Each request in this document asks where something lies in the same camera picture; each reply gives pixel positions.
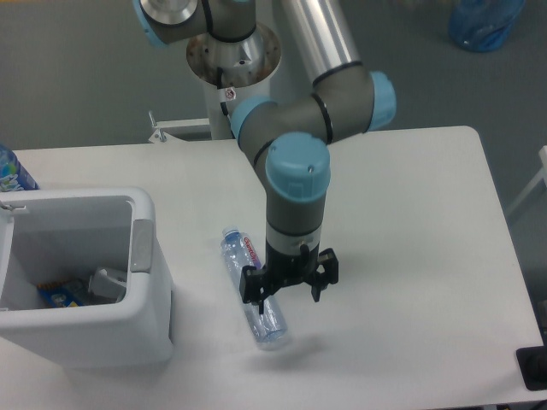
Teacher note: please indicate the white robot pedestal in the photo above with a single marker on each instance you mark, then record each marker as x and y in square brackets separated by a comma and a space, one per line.
[233, 72]

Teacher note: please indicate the white frame at right edge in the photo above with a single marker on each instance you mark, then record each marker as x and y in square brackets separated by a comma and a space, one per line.
[532, 191]

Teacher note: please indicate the white base bracket left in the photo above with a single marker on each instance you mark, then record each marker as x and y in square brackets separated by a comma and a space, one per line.
[191, 130]

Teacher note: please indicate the white paper packet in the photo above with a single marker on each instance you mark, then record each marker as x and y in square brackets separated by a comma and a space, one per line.
[108, 283]

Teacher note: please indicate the blue labelled bottle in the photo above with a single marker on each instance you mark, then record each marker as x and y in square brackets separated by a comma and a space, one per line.
[14, 176]

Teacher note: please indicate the white trash can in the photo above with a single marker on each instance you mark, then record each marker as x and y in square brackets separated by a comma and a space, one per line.
[62, 235]

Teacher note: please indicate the blue snack wrapper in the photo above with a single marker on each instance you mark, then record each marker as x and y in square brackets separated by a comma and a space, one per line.
[64, 294]

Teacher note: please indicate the black device at table edge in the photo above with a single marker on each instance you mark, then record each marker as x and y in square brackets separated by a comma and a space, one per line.
[532, 362]

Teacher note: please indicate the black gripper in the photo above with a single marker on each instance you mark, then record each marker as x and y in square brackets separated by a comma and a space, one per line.
[309, 266]

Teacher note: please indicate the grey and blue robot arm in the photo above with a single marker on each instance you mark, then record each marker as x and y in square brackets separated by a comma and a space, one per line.
[286, 145]

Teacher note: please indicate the blue plastic bag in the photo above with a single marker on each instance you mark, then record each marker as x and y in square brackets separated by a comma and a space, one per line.
[483, 26]

